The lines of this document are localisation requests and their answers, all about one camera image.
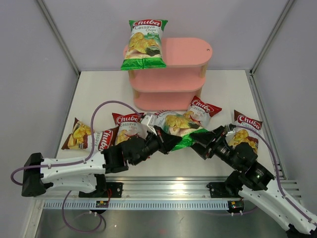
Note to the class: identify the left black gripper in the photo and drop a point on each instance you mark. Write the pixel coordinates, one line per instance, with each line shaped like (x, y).
(170, 141)

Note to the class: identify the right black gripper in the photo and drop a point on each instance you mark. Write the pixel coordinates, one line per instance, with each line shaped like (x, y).
(206, 138)

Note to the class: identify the green Chuba chips bag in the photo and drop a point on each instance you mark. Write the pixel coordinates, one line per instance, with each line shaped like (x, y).
(145, 45)
(176, 124)

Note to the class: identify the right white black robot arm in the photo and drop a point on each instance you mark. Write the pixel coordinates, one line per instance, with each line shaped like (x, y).
(251, 180)

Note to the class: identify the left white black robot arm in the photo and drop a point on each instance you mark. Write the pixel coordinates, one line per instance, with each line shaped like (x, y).
(87, 175)

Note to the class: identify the red Chuba chips bag right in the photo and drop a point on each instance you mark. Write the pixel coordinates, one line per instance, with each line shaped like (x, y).
(200, 112)

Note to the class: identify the red chuba chips bag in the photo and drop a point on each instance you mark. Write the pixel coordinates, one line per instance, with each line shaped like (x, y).
(200, 112)
(129, 126)

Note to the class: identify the brown Chuba chips bag right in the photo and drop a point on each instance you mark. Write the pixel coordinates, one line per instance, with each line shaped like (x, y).
(245, 135)

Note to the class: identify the brown chuba chips bag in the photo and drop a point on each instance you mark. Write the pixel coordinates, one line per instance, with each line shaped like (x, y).
(82, 138)
(245, 135)

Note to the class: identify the red Chuba chips bag left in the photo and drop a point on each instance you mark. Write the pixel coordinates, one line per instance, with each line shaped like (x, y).
(129, 126)

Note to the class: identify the pink three-tier wooden shelf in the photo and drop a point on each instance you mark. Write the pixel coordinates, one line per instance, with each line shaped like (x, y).
(173, 87)

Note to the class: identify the brown Chuba chips bag left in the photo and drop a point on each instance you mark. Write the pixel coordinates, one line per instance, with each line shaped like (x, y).
(82, 138)

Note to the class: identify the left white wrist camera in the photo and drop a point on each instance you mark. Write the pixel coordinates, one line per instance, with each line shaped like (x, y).
(148, 122)

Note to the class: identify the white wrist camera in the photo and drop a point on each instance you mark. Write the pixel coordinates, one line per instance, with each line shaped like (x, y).
(229, 129)
(148, 122)

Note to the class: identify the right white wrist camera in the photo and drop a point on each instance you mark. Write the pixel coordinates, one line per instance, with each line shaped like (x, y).
(229, 129)

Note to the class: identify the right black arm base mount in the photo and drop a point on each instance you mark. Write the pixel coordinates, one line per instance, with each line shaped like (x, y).
(220, 190)

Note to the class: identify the white slotted cable duct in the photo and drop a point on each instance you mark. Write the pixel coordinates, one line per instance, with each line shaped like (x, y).
(136, 205)

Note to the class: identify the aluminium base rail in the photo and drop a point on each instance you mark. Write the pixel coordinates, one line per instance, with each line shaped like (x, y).
(165, 188)

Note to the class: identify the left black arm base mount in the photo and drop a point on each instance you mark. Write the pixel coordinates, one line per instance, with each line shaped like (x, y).
(109, 189)

